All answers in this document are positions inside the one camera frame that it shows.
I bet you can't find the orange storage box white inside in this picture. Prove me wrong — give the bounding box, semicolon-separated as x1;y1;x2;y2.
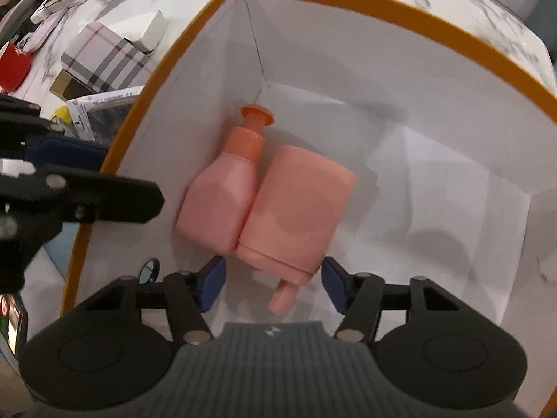
60;0;557;418

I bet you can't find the pink pump bottle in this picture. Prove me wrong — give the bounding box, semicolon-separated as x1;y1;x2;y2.
176;104;276;254

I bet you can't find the brown cardboard box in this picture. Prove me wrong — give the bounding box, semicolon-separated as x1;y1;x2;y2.
49;69;95;97

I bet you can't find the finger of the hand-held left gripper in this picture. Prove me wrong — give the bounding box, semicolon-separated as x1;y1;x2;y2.
0;95;108;173
0;161;165;292

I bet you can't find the white cardboard box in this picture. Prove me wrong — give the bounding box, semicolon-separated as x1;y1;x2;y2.
125;10;168;55

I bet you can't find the printed booklet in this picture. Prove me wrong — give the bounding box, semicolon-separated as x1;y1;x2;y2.
66;86;145;145

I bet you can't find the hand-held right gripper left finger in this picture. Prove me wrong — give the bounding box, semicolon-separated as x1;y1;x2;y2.
83;256;226;344

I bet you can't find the wide pink bottle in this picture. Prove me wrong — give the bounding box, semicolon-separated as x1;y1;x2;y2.
237;145;358;314

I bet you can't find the pink flat case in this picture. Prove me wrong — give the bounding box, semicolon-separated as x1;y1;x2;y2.
16;21;49;54

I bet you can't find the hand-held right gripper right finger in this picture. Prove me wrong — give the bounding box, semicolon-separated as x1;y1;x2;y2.
321;256;468;342

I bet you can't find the red paper cup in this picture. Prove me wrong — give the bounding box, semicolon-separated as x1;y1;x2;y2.
0;42;34;93

